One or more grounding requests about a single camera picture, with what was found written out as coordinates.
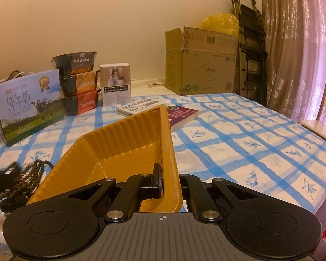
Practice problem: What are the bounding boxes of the dark wooden bead necklace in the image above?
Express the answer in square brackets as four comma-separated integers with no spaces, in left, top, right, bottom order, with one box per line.
[0,159,54,213]

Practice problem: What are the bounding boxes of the yellow plastic tray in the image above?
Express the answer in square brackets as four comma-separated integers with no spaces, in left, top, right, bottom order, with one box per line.
[29,104,183,213]

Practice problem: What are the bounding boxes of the white green milk carton box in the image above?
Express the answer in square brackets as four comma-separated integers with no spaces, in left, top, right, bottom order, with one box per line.
[0,70,64,147]

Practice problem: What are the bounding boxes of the white and purple book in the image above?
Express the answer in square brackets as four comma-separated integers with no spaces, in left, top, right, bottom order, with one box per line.
[116,98,199,132]

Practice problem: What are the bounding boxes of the blue white checkered tablecloth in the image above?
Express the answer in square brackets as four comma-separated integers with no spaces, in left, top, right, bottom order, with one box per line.
[0,94,326,260]

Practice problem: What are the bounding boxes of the bottom red instant noodle bowl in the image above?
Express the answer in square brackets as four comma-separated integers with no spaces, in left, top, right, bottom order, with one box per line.
[62,88,101,116]

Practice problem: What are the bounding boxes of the small white product box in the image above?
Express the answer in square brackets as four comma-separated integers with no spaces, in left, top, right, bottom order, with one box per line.
[99,63,131,107]

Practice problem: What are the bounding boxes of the middle orange instant noodle bowl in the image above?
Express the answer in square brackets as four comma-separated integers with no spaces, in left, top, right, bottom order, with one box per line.
[59,71,98,97]

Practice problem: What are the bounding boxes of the brown cardboard box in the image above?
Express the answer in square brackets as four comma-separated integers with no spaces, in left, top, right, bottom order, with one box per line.
[165,27,238,95]

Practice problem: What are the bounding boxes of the top black instant noodle bowl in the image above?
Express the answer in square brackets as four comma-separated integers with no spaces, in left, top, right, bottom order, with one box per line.
[50,51,97,77]

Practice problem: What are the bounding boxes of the black folding ladder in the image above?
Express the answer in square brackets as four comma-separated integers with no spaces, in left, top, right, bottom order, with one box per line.
[232,0,267,106]

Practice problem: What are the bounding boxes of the yellow plastic bag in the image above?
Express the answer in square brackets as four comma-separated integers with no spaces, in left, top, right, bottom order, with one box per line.
[200,13,239,37]

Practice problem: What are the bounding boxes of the pink patterned curtain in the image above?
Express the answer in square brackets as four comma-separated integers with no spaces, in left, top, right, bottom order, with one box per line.
[262,0,326,124]

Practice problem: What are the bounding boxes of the black cable behind boxes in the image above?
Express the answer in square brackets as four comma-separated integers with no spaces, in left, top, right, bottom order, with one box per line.
[0,69,35,87]

